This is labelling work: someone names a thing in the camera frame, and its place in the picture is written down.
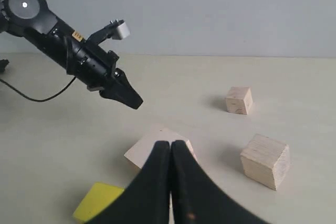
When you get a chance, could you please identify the large light wooden cube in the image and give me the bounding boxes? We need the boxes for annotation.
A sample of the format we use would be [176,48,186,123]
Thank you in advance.
[124,125,197,169]

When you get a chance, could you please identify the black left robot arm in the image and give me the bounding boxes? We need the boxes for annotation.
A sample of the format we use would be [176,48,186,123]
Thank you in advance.
[1,0,143,109]

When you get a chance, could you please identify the medium plywood cube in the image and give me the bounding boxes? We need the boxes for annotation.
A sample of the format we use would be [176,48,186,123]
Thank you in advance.
[240,134,290,190]

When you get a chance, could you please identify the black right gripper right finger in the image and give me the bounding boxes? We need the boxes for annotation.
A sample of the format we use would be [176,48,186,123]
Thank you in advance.
[170,140,266,223]

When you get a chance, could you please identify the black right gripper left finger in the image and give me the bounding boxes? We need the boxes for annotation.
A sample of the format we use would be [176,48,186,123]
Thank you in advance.
[88,141,170,224]

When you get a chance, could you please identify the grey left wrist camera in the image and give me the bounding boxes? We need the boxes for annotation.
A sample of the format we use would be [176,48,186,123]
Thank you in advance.
[110,19,130,40]

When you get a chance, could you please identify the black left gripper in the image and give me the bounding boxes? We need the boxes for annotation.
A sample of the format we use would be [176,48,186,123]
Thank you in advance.
[67,37,143,110]

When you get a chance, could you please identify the yellow cube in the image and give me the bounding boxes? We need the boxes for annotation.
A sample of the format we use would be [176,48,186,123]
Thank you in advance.
[72,182,124,223]

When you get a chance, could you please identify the small wooden cube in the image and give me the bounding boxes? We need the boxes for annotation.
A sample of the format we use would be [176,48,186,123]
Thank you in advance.
[225,87,253,115]

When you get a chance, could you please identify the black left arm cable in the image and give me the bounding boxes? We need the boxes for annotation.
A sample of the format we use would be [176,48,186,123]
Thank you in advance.
[0,76,77,103]

